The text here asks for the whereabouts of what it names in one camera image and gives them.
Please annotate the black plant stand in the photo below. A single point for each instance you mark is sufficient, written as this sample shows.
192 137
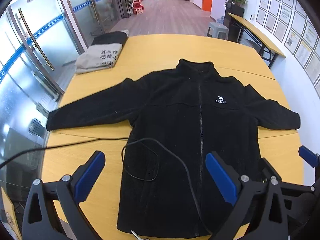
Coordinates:
124 7

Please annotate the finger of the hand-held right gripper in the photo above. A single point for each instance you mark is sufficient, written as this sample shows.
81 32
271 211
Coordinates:
308 156
270 170

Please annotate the long wooden side table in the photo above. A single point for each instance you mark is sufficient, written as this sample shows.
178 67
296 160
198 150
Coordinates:
260 36

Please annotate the wall of framed documents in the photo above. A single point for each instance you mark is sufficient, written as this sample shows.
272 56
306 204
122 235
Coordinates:
295 22

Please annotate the grey plastic stool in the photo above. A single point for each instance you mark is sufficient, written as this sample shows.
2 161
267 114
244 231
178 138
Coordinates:
217 28

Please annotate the black folded garment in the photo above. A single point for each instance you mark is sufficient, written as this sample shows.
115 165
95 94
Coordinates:
112 38

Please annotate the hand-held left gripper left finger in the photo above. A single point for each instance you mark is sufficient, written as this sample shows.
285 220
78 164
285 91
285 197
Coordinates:
87 177

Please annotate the black fleece jacket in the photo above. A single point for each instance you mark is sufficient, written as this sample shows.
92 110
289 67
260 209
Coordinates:
175 105

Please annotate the beige folded garment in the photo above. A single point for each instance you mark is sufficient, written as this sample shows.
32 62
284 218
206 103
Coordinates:
97 57

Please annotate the black cabinet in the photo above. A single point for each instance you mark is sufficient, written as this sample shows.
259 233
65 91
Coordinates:
233 22

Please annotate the stack of red boxes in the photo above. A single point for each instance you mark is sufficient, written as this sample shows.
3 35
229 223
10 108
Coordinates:
137 3

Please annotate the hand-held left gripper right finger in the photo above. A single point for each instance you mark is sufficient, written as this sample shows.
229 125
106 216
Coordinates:
222 177

